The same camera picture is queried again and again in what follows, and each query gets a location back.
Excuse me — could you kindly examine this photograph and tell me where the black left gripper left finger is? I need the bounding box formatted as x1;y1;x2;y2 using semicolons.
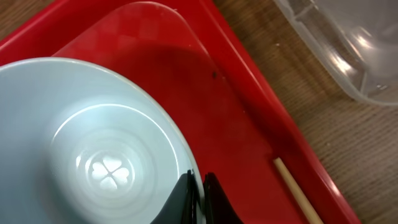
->
151;170;199;224

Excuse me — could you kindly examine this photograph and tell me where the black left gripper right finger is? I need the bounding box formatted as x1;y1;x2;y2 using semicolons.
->
203;172;243;224

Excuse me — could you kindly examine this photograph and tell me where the light blue bowl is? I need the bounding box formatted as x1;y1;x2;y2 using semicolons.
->
1;57;206;223

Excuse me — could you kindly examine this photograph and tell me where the clear plastic waste bin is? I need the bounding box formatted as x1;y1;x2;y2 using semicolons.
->
274;0;397;106

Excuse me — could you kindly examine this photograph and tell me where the wooden chopstick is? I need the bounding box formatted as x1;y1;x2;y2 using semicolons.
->
273;157;323;224

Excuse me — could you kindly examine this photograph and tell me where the red plastic tray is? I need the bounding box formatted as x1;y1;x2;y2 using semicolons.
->
1;0;359;223

